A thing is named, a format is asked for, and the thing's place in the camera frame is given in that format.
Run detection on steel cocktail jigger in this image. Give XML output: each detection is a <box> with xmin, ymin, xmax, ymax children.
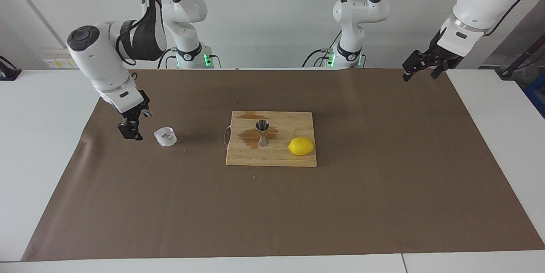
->
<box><xmin>255</xmin><ymin>120</ymin><xmax>270</xmax><ymax>147</ymax></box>

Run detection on white wall socket box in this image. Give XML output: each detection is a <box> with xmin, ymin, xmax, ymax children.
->
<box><xmin>44</xmin><ymin>47</ymin><xmax>89</xmax><ymax>69</ymax></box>

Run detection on blue crate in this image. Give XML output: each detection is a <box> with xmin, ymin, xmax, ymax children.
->
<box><xmin>524</xmin><ymin>73</ymin><xmax>545</xmax><ymax>118</ymax></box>

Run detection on black clamp mount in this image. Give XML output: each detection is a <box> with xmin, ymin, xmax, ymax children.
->
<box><xmin>0</xmin><ymin>55</ymin><xmax>22</xmax><ymax>81</ymax></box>

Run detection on wooden cutting board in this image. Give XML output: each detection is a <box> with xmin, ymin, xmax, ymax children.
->
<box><xmin>223</xmin><ymin>110</ymin><xmax>318</xmax><ymax>167</ymax></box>

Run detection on yellow lemon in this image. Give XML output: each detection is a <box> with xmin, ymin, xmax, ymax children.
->
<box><xmin>288</xmin><ymin>137</ymin><xmax>315</xmax><ymax>156</ymax></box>

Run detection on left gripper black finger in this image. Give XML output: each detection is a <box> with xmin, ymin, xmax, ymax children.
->
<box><xmin>431</xmin><ymin>61</ymin><xmax>452</xmax><ymax>80</ymax></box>
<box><xmin>402</xmin><ymin>50</ymin><xmax>433</xmax><ymax>82</ymax></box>

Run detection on black stand pole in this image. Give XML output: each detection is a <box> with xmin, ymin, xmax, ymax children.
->
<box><xmin>496</xmin><ymin>34</ymin><xmax>545</xmax><ymax>78</ymax></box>

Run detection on black power cable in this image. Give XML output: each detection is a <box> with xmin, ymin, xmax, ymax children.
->
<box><xmin>301</xmin><ymin>30</ymin><xmax>342</xmax><ymax>68</ymax></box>

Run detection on brown paper table mat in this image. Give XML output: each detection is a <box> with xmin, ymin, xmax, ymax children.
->
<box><xmin>21</xmin><ymin>68</ymin><xmax>545</xmax><ymax>262</ymax></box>

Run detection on clear plastic cup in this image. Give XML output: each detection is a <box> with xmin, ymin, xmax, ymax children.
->
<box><xmin>154</xmin><ymin>126</ymin><xmax>177</xmax><ymax>147</ymax></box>

